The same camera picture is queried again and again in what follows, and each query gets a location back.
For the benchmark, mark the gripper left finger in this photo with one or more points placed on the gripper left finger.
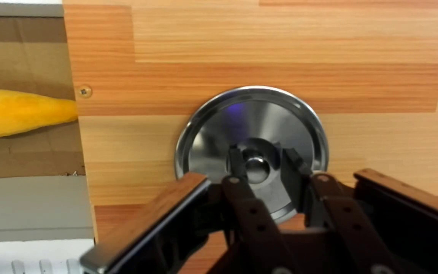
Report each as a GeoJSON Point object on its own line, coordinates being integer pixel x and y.
{"type": "Point", "coordinates": [249, 213]}

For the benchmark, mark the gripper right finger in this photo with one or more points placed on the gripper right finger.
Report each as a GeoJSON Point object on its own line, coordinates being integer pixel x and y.
{"type": "Point", "coordinates": [405, 224]}

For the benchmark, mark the round steel pot lid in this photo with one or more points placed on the round steel pot lid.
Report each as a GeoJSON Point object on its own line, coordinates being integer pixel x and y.
{"type": "Point", "coordinates": [249, 118]}

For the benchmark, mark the yellow banana plush toy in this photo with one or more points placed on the yellow banana plush toy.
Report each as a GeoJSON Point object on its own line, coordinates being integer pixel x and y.
{"type": "Point", "coordinates": [17, 112]}

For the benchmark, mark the brown cardboard sheet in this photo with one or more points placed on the brown cardboard sheet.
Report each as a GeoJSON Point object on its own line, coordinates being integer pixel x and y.
{"type": "Point", "coordinates": [21, 57]}

